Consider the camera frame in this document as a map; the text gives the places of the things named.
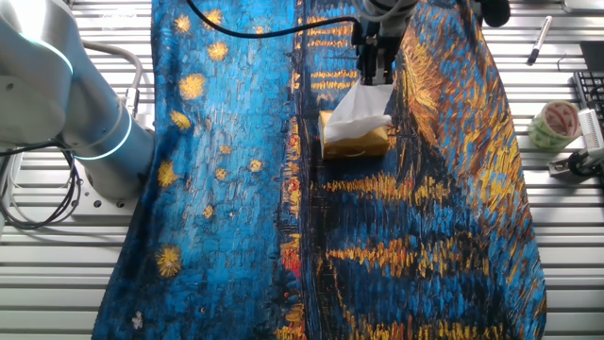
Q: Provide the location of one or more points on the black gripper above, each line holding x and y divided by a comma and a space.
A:
380, 46

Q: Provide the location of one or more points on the white napkin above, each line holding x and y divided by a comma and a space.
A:
358, 113

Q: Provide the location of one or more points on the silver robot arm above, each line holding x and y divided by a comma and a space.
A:
94, 118

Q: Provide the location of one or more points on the gold tissue pack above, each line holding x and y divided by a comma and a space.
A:
358, 148

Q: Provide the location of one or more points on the black tipped marker pen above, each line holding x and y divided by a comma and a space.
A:
539, 40

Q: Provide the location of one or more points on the clear tape roll red print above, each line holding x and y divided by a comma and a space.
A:
538, 133

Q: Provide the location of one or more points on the starry night painted tablecloth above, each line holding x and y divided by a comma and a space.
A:
226, 189

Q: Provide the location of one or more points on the black keyboard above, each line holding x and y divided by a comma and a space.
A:
590, 85

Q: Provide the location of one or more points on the dark grey box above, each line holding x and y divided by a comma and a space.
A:
592, 56

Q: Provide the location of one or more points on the grey flat device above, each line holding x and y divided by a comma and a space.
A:
582, 5

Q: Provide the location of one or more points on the black tape dispenser tool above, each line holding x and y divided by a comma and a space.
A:
578, 165

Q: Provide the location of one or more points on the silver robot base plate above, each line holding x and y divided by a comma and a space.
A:
108, 208

